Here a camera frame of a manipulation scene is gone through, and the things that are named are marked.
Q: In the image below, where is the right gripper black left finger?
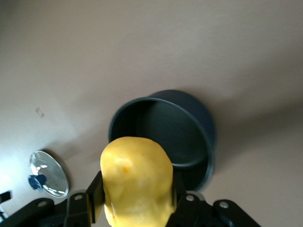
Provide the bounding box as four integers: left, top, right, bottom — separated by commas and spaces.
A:
7, 170, 105, 227

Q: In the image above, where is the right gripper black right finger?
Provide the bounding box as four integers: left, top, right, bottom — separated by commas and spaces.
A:
165, 170, 261, 227

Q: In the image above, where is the glass lid with blue knob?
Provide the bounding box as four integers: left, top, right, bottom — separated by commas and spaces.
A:
28, 150, 71, 198

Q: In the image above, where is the yellow potato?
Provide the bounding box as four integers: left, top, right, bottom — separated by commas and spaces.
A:
99, 135, 176, 227

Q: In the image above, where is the black round bowl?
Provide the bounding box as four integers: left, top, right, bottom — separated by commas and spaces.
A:
108, 89, 217, 191

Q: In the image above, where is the brown table cover sheet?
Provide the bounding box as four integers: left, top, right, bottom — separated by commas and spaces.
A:
0, 0, 303, 227

